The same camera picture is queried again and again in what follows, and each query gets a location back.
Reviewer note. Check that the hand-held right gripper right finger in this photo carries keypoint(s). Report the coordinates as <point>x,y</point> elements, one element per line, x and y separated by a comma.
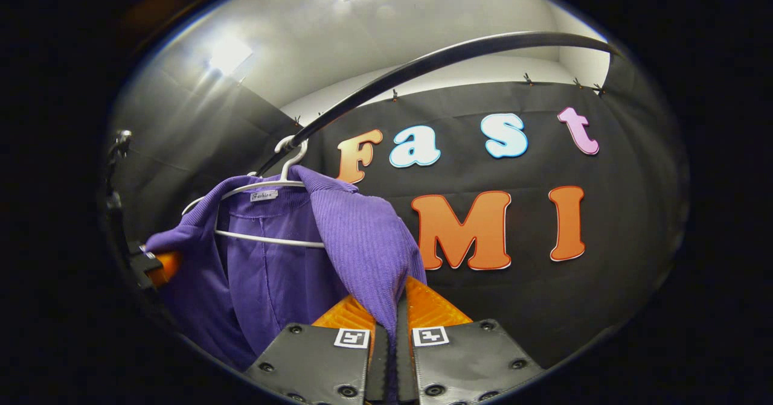
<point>406,363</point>

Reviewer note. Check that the small ceiling light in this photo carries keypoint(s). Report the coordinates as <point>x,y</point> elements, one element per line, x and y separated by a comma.
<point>229,55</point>

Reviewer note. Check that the purple jacket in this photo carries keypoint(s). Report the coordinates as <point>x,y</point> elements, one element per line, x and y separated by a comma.
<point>362,236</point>

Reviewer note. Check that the white clothes hanger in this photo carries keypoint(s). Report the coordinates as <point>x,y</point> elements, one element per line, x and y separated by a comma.
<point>266,238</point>

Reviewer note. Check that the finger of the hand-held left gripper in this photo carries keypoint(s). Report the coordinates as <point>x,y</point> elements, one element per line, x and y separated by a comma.
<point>166,266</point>

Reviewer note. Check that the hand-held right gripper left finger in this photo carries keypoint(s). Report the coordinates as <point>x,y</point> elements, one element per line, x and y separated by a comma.
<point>377,369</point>

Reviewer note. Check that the black clothes rack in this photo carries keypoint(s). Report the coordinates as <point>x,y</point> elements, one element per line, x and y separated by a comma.
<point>423,66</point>

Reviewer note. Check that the black backdrop cloth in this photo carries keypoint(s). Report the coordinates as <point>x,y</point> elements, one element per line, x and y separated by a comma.
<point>543,302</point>

